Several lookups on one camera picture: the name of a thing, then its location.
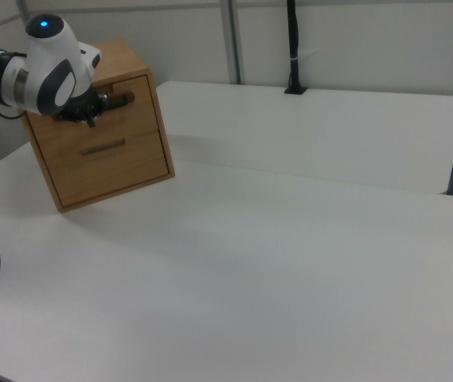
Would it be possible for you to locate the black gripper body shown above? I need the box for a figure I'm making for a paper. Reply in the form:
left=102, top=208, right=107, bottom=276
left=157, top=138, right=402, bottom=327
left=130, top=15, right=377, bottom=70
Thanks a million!
left=53, top=87, right=110, bottom=124

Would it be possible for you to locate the wooden drawer with slot handle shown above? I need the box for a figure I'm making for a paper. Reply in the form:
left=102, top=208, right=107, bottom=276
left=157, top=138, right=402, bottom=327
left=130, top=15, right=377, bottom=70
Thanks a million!
left=37, top=127, right=171, bottom=209
left=25, top=74, right=162, bottom=154

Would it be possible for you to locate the wooden two-drawer cabinet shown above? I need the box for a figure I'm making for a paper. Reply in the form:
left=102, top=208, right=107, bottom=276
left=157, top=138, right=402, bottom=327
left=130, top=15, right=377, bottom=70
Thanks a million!
left=21, top=38, right=176, bottom=214

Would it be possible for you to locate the black clamped pole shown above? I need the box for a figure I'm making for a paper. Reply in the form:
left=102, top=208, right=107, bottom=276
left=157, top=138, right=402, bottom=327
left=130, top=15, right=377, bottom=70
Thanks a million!
left=283, top=0, right=310, bottom=96

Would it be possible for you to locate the white zip tie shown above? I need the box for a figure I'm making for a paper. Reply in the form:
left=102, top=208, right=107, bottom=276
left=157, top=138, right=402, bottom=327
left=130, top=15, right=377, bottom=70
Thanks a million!
left=291, top=48, right=321, bottom=63

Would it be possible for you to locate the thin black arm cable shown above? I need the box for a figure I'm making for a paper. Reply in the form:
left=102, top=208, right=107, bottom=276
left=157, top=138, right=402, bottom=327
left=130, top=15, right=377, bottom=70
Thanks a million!
left=0, top=99, right=27, bottom=120

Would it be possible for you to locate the grey metal partition post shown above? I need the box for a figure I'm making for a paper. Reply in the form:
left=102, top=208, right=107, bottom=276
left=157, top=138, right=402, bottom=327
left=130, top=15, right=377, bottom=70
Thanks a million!
left=220, top=0, right=248, bottom=85

